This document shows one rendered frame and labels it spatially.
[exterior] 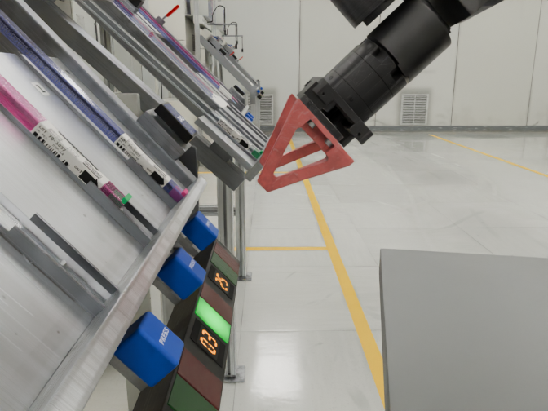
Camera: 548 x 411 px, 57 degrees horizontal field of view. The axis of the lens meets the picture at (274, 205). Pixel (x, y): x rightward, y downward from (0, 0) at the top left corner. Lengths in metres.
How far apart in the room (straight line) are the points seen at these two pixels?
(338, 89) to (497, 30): 8.29
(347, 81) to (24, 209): 0.28
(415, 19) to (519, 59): 8.40
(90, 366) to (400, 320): 0.38
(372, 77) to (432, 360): 0.25
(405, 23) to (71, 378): 0.37
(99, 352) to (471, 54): 8.42
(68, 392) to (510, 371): 0.37
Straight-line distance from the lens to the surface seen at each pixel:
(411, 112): 8.30
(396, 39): 0.46
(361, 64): 0.46
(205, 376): 0.35
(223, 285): 0.48
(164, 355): 0.28
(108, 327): 0.24
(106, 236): 0.35
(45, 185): 0.35
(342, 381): 1.53
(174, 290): 0.39
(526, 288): 0.67
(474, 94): 8.60
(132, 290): 0.28
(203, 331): 0.38
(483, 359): 0.50
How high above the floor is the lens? 0.84
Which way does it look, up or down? 14 degrees down
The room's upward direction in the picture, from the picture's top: straight up
